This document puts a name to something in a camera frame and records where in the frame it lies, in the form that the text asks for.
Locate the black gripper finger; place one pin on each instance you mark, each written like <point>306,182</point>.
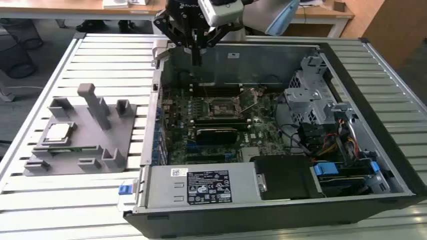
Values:
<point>178,42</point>
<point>210,43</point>

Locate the silver CPU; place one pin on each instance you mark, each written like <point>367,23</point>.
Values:
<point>58,132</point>

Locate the CPU socket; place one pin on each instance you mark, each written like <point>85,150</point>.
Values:
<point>222,108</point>

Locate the white case sticker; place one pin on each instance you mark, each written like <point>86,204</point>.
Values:
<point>234,55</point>

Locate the white black device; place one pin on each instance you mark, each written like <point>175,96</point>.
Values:
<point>138,2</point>

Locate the white box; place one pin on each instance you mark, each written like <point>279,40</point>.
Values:
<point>115,3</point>

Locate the metal rear port block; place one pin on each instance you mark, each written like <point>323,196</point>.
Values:
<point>167,102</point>

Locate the black office chair base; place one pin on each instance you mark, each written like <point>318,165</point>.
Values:
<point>90,25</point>

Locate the silver drive cage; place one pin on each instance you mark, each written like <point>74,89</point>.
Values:
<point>301,97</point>

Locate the black graphics card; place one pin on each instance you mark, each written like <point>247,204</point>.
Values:
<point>215,137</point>

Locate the green motherboard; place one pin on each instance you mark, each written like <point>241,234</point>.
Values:
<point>267,130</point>

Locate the wooden desk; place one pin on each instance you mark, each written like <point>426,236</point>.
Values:
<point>50,10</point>

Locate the small brown box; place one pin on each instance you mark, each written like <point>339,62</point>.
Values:
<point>339,6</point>

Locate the black mesh waste bin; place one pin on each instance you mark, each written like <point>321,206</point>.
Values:
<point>31,35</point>
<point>16,62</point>

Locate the silver chipset heatsink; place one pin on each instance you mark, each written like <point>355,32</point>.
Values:
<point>250,153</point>

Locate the black expansion slot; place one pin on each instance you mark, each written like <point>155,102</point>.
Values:
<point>207,158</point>

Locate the grey parts rack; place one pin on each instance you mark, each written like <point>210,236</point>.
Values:
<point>87,140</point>

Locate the green RAM stick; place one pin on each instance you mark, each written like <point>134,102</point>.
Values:
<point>78,149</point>

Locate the wooden cabinet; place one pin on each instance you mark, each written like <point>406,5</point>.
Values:
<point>394,30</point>

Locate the grey stand foot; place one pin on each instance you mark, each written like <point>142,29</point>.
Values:
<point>7,96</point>

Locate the black plastic shroud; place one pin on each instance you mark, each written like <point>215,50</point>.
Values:
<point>283,175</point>

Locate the silver power supply unit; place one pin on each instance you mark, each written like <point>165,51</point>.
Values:
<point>157,190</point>

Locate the blue case latch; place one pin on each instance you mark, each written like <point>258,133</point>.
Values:
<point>125,190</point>

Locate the blue disk carrier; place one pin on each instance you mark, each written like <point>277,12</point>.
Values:
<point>325,170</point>

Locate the black open PC case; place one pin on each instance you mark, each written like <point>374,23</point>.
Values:
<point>267,220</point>

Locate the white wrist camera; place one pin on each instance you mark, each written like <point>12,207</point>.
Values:
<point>223,12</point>

